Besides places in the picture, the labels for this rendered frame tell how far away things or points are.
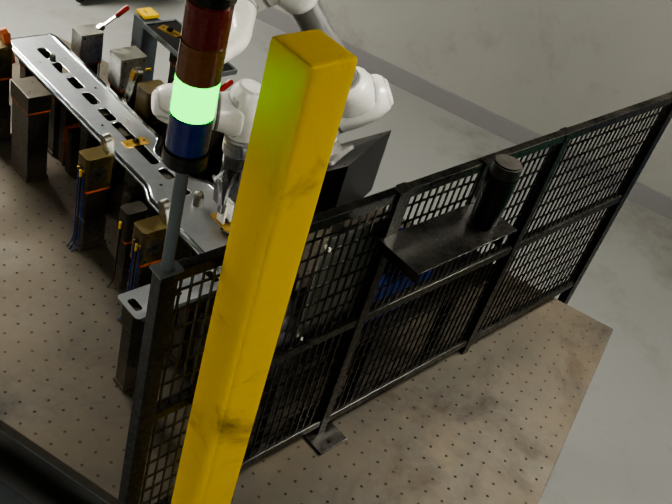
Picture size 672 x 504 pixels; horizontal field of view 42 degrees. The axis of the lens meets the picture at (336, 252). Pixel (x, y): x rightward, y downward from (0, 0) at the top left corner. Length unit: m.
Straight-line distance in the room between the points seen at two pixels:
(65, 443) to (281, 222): 1.10
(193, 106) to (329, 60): 0.21
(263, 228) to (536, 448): 1.47
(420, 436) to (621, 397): 1.74
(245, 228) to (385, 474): 1.13
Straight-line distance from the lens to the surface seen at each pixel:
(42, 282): 2.76
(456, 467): 2.56
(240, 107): 2.27
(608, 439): 3.95
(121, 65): 3.07
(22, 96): 2.99
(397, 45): 5.73
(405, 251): 1.95
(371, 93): 3.06
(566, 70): 5.41
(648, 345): 4.54
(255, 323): 1.62
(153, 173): 2.73
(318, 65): 1.31
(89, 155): 2.69
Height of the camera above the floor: 2.58
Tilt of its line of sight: 38 degrees down
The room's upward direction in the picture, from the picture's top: 18 degrees clockwise
